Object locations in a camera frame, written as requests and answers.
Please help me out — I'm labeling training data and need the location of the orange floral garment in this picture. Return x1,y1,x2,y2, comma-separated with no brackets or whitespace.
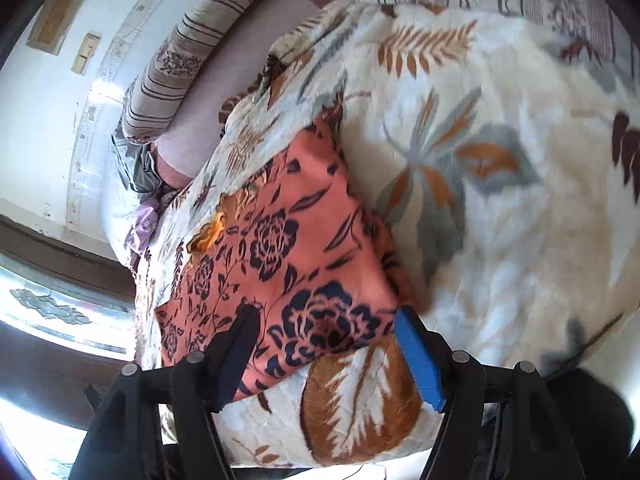
155,116,413,398

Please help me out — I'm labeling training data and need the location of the purple floral cloth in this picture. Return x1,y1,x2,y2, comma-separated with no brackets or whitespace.
125,198,160,255

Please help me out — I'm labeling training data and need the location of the cream leaf-pattern fleece blanket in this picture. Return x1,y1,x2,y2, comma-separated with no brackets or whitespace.
134,0,639,467

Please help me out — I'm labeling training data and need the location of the grey pillow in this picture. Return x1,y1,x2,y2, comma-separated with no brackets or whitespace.
111,125,163,202

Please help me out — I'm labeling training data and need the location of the pink mattress sheet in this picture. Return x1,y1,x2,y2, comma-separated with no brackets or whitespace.
153,0,333,188

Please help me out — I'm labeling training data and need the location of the striped bolster pillow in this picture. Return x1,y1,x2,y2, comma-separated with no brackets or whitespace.
122,0,256,145

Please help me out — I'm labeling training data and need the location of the window with frame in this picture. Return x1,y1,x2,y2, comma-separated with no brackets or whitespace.
1,217,134,479

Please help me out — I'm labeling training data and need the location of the wall switch plate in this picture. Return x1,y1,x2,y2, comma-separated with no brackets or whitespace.
72,32,101,75

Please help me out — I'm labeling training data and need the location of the wall patch plate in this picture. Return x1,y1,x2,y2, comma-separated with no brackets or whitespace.
27,0,85,55

